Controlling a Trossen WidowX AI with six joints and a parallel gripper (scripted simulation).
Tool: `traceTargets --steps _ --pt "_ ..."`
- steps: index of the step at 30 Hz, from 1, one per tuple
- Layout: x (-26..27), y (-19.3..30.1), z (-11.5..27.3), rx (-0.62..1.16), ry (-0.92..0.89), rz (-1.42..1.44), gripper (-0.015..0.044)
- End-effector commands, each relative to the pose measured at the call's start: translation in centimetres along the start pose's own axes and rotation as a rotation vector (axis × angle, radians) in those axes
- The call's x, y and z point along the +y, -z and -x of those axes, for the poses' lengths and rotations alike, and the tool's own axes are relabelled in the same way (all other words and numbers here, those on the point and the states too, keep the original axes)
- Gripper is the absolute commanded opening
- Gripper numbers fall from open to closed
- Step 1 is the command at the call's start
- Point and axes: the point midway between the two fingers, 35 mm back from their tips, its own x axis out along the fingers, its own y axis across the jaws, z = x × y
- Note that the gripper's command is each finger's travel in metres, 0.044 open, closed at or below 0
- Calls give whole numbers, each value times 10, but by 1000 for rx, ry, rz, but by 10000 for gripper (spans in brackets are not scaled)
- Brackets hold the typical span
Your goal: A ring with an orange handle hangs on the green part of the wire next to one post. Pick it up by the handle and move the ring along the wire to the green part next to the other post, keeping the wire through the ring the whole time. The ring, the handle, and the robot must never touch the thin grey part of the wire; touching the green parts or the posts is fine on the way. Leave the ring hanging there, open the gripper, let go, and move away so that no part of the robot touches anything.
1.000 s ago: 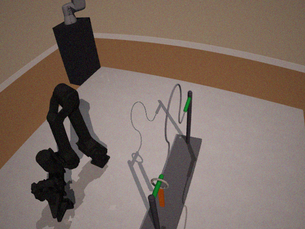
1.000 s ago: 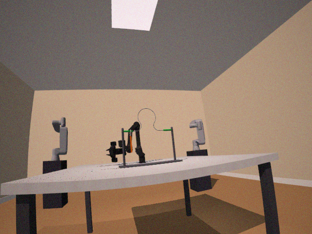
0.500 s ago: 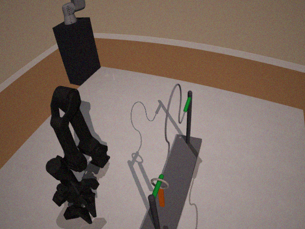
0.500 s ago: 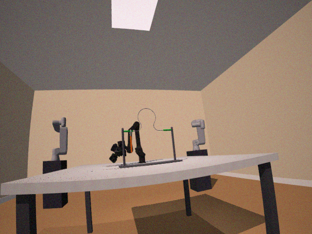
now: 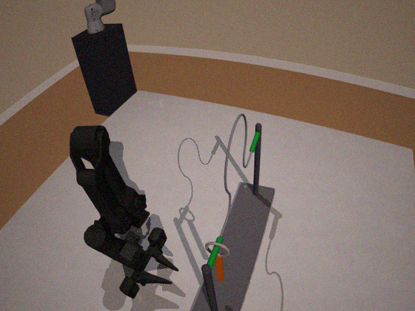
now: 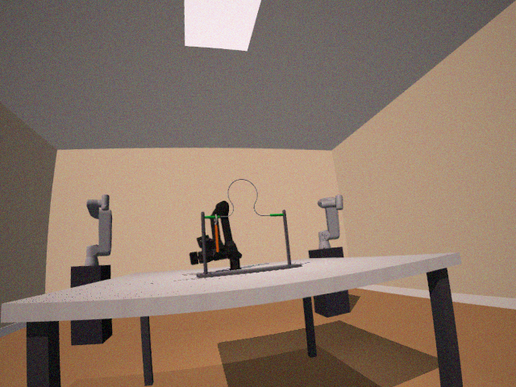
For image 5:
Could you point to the orange handle with grey loop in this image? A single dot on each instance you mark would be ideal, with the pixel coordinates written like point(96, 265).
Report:
point(219, 259)

